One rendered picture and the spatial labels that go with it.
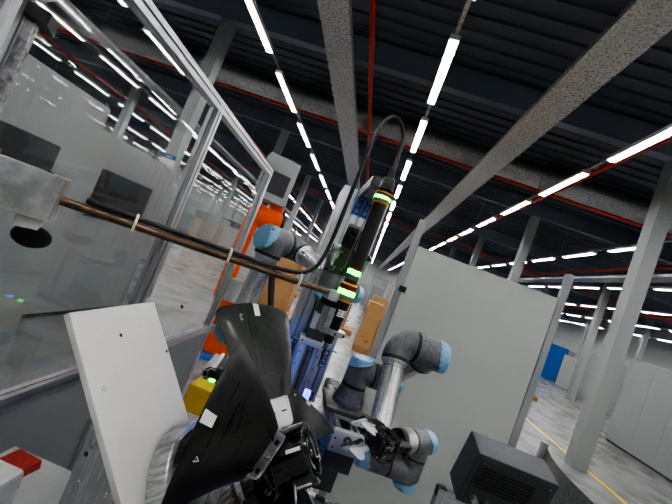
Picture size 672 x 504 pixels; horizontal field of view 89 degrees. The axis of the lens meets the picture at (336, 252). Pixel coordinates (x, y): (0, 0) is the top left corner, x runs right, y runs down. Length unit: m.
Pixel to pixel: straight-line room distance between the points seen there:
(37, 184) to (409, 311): 2.38
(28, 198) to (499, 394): 2.84
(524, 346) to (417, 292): 0.87
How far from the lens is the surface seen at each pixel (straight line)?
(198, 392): 1.32
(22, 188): 0.67
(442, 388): 2.84
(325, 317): 0.82
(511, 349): 2.94
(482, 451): 1.34
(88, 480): 0.91
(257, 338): 0.86
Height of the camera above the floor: 1.60
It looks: 3 degrees up
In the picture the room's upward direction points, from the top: 21 degrees clockwise
